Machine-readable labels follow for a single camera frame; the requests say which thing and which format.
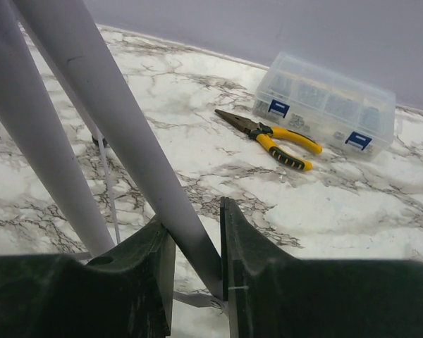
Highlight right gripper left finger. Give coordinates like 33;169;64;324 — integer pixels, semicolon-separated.
87;217;176;337

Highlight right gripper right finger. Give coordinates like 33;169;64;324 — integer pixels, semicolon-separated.
220;197;303;337

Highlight lilac music stand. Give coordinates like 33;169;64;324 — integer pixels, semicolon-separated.
0;1;227;309

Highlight clear plastic screw box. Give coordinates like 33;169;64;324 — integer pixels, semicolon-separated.
252;51;396;161

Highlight yellow handled pliers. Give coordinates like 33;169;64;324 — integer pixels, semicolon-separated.
214;108;324;173

